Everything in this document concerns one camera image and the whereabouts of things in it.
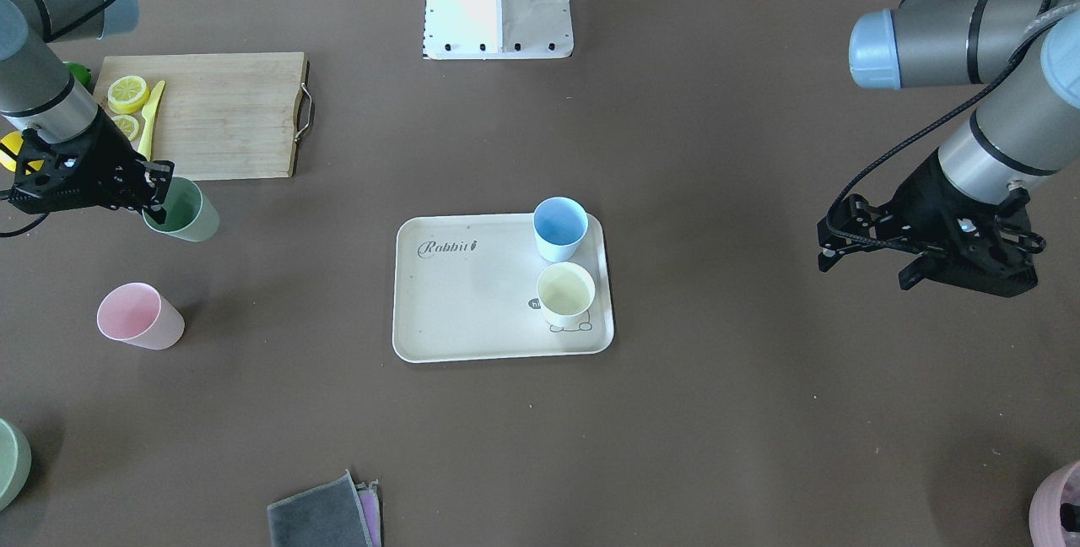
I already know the green bowl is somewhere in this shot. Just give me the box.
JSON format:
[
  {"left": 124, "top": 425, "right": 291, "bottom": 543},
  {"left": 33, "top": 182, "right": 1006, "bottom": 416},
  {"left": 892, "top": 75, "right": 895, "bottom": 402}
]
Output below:
[{"left": 0, "top": 419, "right": 32, "bottom": 510}]

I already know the green lime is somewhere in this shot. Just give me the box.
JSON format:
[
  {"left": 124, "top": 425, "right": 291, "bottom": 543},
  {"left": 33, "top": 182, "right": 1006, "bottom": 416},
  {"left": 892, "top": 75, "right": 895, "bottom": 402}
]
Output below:
[{"left": 64, "top": 62, "right": 94, "bottom": 92}]

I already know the green cup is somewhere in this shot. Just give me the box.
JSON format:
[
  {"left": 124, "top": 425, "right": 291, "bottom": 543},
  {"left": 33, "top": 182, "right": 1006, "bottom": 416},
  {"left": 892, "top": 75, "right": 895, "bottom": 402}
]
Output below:
[{"left": 143, "top": 176, "right": 220, "bottom": 242}]

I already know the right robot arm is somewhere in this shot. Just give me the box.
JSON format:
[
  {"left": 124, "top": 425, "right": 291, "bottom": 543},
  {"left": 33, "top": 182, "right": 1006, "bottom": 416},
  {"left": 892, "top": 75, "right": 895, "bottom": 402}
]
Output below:
[{"left": 1, "top": 0, "right": 174, "bottom": 221}]

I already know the lower lemon half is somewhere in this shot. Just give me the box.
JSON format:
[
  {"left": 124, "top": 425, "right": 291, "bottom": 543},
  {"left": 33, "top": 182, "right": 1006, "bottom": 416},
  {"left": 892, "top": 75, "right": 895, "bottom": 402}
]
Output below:
[{"left": 111, "top": 115, "right": 141, "bottom": 142}]

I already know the pink ice bowl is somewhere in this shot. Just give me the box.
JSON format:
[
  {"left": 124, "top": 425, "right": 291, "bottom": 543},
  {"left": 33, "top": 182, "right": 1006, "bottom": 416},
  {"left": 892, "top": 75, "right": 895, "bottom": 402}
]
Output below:
[{"left": 1029, "top": 461, "right": 1079, "bottom": 546}]

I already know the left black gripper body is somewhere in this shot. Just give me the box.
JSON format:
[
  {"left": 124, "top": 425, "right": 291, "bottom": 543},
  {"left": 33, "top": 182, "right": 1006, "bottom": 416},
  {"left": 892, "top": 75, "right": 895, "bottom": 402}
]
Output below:
[{"left": 821, "top": 154, "right": 1047, "bottom": 297}]

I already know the whole lemon near board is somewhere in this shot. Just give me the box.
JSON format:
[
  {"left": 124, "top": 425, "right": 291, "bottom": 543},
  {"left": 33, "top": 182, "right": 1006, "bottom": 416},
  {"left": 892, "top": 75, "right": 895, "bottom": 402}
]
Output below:
[{"left": 0, "top": 131, "right": 44, "bottom": 173}]

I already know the pink cup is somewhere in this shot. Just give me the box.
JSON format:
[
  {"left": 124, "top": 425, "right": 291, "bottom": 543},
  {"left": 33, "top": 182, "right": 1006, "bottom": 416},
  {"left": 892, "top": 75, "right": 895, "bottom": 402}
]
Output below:
[{"left": 95, "top": 283, "right": 186, "bottom": 350}]

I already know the cream cup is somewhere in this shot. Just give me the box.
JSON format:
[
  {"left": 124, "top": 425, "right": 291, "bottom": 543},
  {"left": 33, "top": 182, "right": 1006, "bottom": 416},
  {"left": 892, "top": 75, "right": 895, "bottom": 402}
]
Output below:
[{"left": 537, "top": 262, "right": 597, "bottom": 329}]

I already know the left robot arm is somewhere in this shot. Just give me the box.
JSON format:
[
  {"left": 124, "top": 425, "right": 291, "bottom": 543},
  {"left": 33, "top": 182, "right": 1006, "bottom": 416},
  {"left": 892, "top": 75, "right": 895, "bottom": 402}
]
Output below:
[{"left": 816, "top": 0, "right": 1079, "bottom": 297}]

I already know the purple cloth under grey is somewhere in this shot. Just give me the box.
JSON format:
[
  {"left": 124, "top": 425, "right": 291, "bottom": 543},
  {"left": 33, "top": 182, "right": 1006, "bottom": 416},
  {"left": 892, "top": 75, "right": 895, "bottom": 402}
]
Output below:
[{"left": 355, "top": 480, "right": 383, "bottom": 547}]

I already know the blue cup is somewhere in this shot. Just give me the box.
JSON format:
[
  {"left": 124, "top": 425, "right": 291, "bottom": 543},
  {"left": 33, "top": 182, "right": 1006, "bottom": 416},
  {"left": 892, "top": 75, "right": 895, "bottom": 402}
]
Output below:
[{"left": 532, "top": 197, "right": 590, "bottom": 263}]

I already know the yellow plastic knife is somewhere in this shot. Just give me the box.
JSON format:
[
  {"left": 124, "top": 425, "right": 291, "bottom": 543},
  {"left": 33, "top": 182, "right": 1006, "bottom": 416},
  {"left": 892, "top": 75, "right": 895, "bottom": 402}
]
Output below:
[{"left": 138, "top": 80, "right": 166, "bottom": 161}]

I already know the beige rabbit tray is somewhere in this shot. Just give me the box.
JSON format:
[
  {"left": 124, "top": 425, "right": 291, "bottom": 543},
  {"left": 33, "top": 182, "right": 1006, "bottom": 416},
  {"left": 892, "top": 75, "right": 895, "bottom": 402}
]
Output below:
[{"left": 392, "top": 213, "right": 616, "bottom": 363}]

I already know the grey folded cloth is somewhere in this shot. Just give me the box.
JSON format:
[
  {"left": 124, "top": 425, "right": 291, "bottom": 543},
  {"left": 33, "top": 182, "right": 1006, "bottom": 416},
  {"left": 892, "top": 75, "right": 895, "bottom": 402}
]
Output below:
[{"left": 267, "top": 473, "right": 368, "bottom": 546}]

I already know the lemon half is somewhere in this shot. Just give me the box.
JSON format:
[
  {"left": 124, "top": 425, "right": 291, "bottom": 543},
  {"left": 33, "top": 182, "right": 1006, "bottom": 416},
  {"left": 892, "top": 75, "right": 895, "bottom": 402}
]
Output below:
[
  {"left": 111, "top": 115, "right": 141, "bottom": 142},
  {"left": 105, "top": 75, "right": 150, "bottom": 115}
]

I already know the upper lemon half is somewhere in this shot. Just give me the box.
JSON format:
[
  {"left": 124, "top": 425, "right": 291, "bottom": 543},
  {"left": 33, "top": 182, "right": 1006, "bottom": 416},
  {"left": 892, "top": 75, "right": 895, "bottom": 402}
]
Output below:
[{"left": 105, "top": 75, "right": 150, "bottom": 115}]

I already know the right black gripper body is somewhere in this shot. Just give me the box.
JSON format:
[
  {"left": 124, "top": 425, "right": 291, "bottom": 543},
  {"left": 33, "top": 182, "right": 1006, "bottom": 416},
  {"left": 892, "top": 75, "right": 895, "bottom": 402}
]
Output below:
[{"left": 6, "top": 109, "right": 174, "bottom": 214}]

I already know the wooden cutting board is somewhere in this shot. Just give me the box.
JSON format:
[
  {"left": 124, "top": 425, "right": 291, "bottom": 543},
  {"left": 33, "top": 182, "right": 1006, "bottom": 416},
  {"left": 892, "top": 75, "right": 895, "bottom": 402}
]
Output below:
[{"left": 93, "top": 53, "right": 309, "bottom": 181}]

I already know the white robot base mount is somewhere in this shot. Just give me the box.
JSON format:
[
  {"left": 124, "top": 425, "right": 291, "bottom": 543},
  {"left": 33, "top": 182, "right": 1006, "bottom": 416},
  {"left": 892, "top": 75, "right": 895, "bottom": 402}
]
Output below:
[{"left": 422, "top": 0, "right": 575, "bottom": 61}]

